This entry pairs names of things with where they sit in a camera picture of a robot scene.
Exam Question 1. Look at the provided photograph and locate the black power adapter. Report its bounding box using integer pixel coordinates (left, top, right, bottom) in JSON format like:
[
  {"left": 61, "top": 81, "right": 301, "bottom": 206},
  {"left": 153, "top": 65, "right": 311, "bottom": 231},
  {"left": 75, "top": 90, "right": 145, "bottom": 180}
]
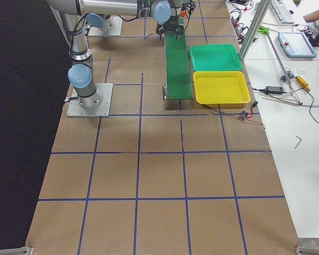
[{"left": 265, "top": 86, "right": 284, "bottom": 95}]

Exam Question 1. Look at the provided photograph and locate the green conveyor belt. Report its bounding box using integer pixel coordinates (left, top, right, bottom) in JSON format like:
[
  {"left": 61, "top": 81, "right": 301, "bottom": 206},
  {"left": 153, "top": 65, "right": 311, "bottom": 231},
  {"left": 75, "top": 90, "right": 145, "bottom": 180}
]
[{"left": 163, "top": 32, "right": 193, "bottom": 100}]

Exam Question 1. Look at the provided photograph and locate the allen key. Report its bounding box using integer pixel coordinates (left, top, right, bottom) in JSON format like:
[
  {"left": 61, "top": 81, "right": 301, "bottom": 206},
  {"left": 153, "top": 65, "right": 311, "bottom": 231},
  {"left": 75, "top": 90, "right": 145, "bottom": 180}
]
[{"left": 294, "top": 136, "right": 302, "bottom": 149}]

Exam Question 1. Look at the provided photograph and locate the teach pendant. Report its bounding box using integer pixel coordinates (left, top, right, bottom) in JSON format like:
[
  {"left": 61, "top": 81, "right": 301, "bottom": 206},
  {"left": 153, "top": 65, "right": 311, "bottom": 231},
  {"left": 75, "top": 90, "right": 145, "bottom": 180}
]
[{"left": 278, "top": 32, "right": 317, "bottom": 58}]

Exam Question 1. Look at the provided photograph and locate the white keyboard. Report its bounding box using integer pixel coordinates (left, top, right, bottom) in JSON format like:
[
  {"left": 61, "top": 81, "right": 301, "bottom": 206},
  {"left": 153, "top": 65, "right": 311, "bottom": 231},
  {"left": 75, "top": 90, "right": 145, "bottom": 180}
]
[{"left": 270, "top": 0, "right": 295, "bottom": 25}]

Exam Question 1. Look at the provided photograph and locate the small black circuit board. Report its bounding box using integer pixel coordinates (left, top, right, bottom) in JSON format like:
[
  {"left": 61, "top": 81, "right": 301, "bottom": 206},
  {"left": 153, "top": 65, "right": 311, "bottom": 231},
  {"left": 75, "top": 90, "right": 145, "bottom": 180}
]
[{"left": 239, "top": 110, "right": 251, "bottom": 120}]

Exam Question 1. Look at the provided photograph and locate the aluminium frame post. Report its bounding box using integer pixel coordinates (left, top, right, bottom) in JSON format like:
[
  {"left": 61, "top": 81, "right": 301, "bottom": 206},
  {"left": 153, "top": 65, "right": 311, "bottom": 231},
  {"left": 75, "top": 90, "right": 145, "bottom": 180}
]
[{"left": 239, "top": 0, "right": 271, "bottom": 61}]

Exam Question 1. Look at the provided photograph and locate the yellow plastic tray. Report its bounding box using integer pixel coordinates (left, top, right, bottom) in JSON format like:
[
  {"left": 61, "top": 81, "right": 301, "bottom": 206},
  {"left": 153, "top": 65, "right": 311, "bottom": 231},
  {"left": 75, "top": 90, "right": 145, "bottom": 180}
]
[{"left": 193, "top": 71, "right": 251, "bottom": 108}]

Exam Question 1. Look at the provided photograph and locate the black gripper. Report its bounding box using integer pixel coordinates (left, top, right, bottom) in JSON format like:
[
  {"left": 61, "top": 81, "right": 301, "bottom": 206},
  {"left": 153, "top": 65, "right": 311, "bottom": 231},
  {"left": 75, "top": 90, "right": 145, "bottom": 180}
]
[{"left": 156, "top": 17, "right": 184, "bottom": 36}]

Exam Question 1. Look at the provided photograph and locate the green plastic tray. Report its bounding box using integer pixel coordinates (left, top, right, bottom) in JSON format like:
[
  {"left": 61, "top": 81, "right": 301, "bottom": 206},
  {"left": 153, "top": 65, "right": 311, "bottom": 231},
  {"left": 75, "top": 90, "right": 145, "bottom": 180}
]
[{"left": 189, "top": 44, "right": 242, "bottom": 71}]

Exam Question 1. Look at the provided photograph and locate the green grabber tool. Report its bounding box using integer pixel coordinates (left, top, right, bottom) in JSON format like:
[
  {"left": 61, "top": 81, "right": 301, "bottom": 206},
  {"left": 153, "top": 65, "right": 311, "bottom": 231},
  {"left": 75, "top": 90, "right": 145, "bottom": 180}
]
[{"left": 257, "top": 25, "right": 270, "bottom": 35}]

